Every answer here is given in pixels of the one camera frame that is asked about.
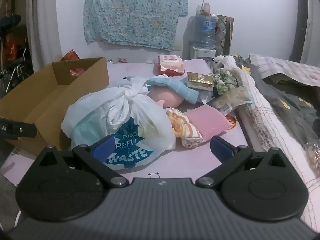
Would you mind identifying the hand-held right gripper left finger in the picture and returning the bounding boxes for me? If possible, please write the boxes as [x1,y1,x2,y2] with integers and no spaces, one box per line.
[37,135,129,188]

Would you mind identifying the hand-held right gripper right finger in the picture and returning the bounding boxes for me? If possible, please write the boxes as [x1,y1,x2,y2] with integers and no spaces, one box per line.
[196,135,288,188]

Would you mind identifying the white plastic bag blue print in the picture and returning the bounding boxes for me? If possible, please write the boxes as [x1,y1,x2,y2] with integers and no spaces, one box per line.
[61,77,177,169]

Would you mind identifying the brown cardboard box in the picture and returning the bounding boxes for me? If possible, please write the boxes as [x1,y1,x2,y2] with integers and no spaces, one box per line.
[0,57,110,155]

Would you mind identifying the orange striped cloth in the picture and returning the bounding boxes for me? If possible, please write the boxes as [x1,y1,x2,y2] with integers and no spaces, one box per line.
[166,107,203,148]

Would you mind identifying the pink plush toy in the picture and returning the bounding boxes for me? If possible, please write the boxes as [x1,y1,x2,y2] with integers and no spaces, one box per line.
[147,86,185,110]

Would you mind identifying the clear plastic packet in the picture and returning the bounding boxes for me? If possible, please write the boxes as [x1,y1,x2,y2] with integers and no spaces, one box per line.
[212,87,253,112]

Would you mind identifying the white fringed blanket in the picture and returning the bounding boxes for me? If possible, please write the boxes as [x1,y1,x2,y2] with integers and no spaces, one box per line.
[212,55,320,205]

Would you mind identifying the green scrunchie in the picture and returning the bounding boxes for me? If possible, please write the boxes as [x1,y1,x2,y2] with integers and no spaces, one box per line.
[214,68,238,95]

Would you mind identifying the gold box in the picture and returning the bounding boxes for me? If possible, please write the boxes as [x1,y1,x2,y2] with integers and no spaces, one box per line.
[187,72,215,92]

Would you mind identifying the light blue striped towel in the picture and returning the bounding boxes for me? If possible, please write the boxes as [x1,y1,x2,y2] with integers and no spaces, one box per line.
[146,76,199,104]

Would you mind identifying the olive green cloth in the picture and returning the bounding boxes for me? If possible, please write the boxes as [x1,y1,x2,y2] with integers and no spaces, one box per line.
[235,55,320,150]

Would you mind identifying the orange plastic bag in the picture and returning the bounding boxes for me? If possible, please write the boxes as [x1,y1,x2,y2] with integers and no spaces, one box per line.
[5,36,20,61]

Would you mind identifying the pink printed mat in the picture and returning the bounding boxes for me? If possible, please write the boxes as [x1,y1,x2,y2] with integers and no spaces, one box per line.
[0,59,250,183]

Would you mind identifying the red snack bag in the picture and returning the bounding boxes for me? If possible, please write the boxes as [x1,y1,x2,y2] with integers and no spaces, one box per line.
[60,49,80,62]

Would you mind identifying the white water dispenser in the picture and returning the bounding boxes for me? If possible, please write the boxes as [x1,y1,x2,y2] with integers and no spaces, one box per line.
[189,47,217,60]

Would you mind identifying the red pink wet wipes packet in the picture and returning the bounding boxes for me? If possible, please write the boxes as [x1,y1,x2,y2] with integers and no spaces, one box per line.
[157,54,185,77]

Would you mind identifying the pink checkered cloth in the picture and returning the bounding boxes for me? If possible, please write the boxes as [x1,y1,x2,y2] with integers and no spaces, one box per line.
[249,53,320,87]

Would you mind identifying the dark hanging clothes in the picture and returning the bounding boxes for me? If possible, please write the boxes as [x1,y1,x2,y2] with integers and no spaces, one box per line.
[0,14,22,43]

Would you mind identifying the patterned paper bag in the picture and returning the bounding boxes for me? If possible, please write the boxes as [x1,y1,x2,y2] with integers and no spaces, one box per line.
[216,15,234,55]

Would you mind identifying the white curtain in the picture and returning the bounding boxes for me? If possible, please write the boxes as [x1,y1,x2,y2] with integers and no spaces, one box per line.
[26,0,63,68]

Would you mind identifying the clear blue water jug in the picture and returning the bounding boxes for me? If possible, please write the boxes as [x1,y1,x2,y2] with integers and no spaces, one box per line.
[191,14,219,49]

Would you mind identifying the blue floral cloth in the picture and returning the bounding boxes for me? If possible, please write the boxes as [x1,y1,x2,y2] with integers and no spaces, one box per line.
[84,0,188,51]

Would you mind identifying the metal folding frame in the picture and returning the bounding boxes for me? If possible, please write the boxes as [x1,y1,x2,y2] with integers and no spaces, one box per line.
[0,47,33,93]

